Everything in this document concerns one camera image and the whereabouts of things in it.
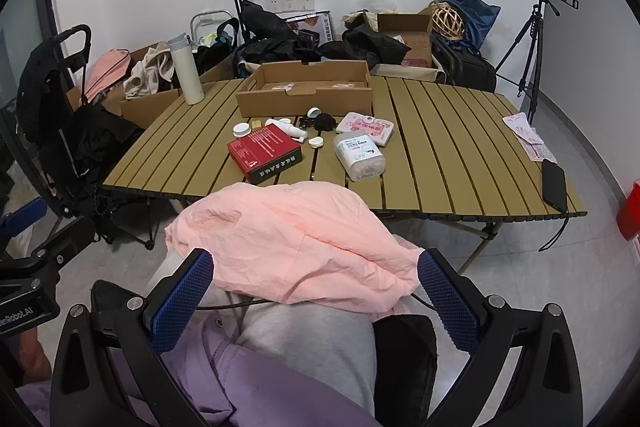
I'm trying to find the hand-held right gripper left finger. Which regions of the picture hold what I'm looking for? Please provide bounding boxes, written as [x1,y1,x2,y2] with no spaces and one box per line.
[50,248,215,427]

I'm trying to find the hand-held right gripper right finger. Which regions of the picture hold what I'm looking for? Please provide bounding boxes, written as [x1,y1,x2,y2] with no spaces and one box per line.
[416,248,583,427]

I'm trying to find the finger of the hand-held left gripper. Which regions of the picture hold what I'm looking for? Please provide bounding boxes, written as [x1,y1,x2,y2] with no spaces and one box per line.
[32,216,97,269]
[0,197,49,238]

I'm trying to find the red rectangular box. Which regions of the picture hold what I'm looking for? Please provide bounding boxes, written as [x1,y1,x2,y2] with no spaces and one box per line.
[227,125,304,186]

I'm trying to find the white square box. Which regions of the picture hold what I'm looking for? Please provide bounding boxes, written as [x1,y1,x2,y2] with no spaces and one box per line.
[333,132,387,182]

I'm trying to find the pink patterned pouch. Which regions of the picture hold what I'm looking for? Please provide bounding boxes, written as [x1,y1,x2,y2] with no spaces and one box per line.
[335,110,395,148]

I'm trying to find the white spray bottle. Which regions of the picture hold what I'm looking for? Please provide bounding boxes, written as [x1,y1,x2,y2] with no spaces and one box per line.
[264,118,309,143]

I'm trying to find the shallow cardboard tray box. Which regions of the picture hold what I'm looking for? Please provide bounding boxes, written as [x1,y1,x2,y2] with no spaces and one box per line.
[236,60,375,118]

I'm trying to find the person's left forearm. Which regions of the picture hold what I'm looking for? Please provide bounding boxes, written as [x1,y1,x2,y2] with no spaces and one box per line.
[15,335,54,385]

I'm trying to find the black seat cushion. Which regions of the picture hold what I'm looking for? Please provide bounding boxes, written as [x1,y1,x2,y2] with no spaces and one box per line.
[372,314,439,427]

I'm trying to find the person's purple top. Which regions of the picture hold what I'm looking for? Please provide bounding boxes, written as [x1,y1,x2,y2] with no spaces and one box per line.
[15,307,381,427]

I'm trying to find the black folding stroller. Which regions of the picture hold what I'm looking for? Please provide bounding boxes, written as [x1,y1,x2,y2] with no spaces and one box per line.
[14,24,157,251]

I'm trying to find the person's grey trousers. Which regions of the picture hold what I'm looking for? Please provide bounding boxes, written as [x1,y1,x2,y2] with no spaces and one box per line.
[142,252,453,427]

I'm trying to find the pink cloth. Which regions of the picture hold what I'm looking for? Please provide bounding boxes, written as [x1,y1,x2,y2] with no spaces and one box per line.
[164,180,426,314]

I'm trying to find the tan slatted folding table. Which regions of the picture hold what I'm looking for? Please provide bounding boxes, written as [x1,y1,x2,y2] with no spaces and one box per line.
[101,74,589,278]

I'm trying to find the black smartphone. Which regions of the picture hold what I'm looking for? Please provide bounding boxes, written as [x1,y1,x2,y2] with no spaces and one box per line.
[542,160,569,214]

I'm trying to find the large cardboard box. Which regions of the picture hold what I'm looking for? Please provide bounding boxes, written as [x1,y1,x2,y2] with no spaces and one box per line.
[66,47,239,130]

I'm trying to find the pink backpack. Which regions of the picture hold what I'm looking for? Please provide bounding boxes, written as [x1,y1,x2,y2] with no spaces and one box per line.
[80,48,132,106]

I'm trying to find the pink printed packet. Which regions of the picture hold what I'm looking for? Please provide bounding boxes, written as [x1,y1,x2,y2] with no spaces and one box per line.
[522,139,559,163]

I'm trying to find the beige clothes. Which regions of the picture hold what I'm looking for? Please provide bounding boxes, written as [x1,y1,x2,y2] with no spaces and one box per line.
[122,46,176,100]

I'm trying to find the white paper leaflet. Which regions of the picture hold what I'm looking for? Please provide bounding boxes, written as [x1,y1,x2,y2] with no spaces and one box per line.
[502,111,545,146]

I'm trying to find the red plastic container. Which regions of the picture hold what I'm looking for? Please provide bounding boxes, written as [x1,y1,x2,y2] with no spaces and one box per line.
[616,180,640,242]

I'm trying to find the white thermos bottle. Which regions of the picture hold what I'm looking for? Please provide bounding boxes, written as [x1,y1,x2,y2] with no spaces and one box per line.
[167,34,205,106]

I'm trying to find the black suitcase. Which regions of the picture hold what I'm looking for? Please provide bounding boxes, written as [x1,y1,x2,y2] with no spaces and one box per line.
[431,34,498,92]

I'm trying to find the black tote bag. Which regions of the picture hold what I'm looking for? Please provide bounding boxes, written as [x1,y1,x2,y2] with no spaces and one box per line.
[194,18,242,75]

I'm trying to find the black tripod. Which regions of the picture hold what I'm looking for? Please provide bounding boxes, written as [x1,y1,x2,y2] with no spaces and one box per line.
[494,3,561,128]

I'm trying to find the open cardboard box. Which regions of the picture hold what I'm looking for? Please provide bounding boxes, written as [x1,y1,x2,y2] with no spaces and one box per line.
[374,11,434,68]

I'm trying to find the black jacket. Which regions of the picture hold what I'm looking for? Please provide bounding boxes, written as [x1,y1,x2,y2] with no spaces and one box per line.
[318,26,410,68]

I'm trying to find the black clothes pile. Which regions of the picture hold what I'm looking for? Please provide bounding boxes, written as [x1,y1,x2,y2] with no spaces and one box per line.
[236,37,322,66]

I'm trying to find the wicker basket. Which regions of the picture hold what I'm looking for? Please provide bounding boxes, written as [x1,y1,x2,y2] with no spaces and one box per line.
[430,1,469,41]

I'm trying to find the blue cushion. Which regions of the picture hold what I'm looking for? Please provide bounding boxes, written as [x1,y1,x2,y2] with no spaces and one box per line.
[439,0,501,54]

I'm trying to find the black fabric trolley bag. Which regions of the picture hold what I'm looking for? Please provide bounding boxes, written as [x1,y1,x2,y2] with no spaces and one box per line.
[239,0,302,44]

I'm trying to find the printed product box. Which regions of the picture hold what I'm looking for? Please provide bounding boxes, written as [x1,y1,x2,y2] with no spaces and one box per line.
[286,9,336,46]

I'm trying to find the white plastic bag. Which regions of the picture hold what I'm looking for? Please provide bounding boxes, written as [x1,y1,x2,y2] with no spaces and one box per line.
[342,0,402,30]

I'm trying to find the white metal frame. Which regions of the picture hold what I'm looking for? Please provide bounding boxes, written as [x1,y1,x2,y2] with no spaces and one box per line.
[189,9,231,42]

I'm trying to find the white wall socket strip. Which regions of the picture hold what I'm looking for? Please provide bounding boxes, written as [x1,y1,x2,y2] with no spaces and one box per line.
[265,0,316,12]

